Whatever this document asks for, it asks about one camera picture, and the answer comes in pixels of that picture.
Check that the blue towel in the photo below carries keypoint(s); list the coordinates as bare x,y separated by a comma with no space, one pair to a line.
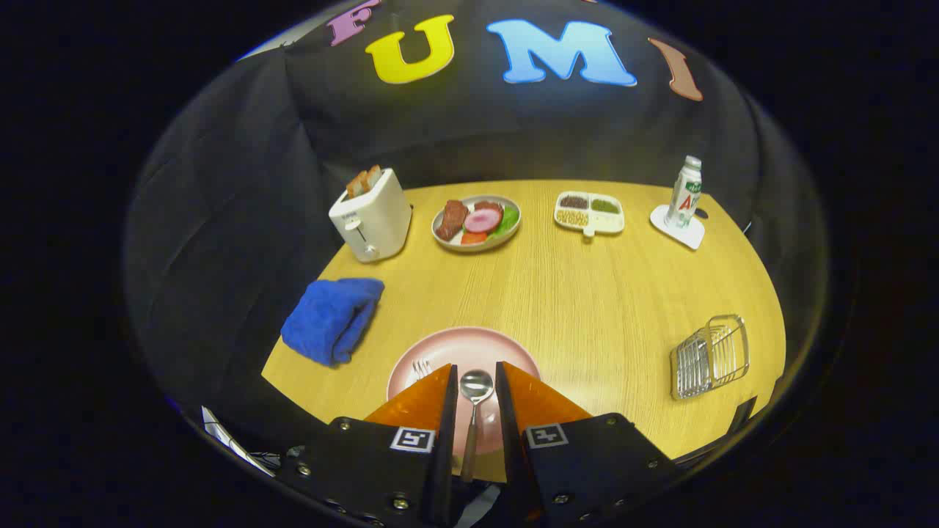
330,319

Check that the white drink bottle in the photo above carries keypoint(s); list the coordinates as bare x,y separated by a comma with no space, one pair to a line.
684,194

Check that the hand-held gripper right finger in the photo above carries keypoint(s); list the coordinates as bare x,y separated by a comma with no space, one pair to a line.
505,411

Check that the white divided bean tray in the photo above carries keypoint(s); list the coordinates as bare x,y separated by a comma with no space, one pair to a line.
589,213

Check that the green lettuce leaf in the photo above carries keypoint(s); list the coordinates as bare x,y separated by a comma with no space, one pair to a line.
509,218

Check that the grey food plate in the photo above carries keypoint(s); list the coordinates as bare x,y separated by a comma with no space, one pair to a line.
484,244

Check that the white coaster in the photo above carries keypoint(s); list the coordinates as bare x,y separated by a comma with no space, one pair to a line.
686,236

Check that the red tomato slice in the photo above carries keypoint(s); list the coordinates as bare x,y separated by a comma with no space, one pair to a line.
473,237

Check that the pink ham slice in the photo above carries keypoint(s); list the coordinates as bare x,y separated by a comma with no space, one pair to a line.
483,219

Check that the pink plate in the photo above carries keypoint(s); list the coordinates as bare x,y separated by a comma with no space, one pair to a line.
469,348

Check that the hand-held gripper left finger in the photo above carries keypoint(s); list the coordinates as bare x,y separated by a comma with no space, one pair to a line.
449,411

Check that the toast slices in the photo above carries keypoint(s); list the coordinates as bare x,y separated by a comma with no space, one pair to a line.
359,182

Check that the brown meat piece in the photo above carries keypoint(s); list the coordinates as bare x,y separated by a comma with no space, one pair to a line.
451,218

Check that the white toaster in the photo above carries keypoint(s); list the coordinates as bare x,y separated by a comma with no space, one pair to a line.
374,220

